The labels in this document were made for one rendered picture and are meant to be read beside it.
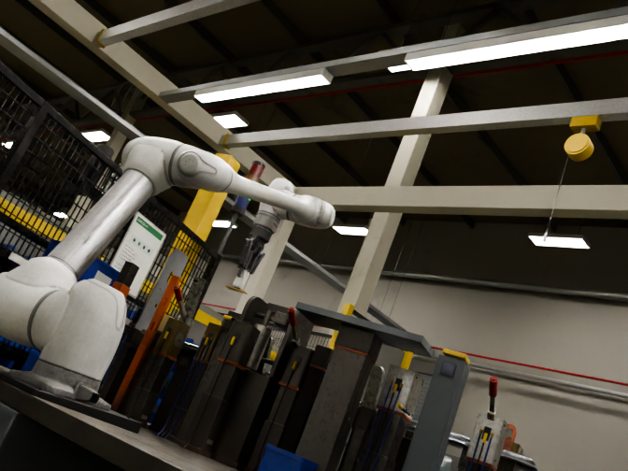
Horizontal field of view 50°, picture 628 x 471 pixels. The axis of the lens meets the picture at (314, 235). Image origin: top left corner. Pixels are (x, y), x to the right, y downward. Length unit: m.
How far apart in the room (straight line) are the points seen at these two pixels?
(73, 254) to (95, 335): 0.30
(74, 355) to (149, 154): 0.69
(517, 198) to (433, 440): 4.30
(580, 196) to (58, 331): 4.56
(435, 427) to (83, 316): 0.87
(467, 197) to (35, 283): 4.74
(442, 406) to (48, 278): 1.01
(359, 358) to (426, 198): 4.59
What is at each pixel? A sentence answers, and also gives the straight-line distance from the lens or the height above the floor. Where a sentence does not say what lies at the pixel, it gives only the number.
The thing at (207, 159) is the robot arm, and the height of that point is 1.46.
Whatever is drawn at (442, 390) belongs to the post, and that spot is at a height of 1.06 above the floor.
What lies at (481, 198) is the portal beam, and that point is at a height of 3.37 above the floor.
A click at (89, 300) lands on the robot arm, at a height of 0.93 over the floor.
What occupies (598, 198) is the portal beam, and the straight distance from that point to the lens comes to 5.57.
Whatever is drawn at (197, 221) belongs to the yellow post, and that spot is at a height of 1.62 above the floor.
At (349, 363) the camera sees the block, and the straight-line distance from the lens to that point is 1.79.
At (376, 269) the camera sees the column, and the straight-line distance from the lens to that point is 10.19.
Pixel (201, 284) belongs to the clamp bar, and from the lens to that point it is 2.32.
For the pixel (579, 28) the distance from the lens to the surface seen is 3.83.
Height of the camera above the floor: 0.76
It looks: 18 degrees up
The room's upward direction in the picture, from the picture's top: 22 degrees clockwise
